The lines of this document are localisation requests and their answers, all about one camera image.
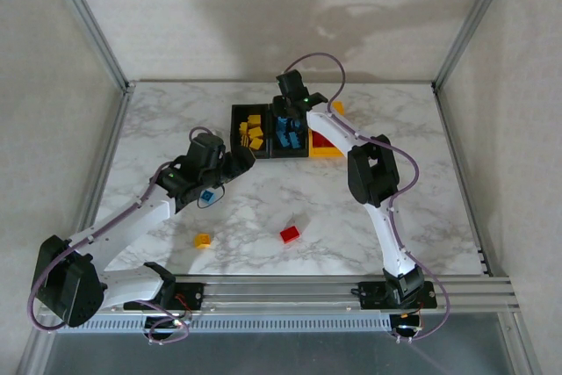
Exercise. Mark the long blue lego brick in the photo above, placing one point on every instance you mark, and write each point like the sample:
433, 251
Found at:
287, 140

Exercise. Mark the small blue lego brick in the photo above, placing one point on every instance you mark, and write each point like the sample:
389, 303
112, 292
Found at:
207, 196
300, 141

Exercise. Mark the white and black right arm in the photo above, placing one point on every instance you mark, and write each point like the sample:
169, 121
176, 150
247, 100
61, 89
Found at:
388, 234

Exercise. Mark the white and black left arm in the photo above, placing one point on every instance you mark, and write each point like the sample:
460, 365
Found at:
123, 225

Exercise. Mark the black plastic bin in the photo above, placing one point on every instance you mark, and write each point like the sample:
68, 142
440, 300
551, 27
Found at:
290, 153
237, 111

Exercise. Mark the yellow plastic bin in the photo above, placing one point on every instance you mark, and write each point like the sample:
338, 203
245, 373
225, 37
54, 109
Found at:
325, 153

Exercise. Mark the small circuit board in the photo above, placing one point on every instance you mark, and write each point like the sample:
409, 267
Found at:
410, 326
182, 321

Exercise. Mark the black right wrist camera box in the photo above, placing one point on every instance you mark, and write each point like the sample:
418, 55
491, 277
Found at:
292, 83

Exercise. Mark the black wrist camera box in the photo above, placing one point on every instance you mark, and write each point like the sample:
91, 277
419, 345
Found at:
204, 149
292, 83

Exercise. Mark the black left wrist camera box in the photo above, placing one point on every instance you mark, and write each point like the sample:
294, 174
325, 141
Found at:
204, 149

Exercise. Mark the aluminium side rail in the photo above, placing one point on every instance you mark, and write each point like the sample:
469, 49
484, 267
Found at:
100, 173
461, 173

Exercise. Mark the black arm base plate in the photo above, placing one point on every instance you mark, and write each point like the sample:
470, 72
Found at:
193, 296
371, 296

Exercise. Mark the wide aluminium mounting rail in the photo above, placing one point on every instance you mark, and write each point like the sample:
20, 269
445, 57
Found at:
263, 296

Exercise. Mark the aluminium frame post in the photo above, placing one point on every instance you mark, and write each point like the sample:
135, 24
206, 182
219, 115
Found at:
35, 353
474, 19
522, 348
88, 19

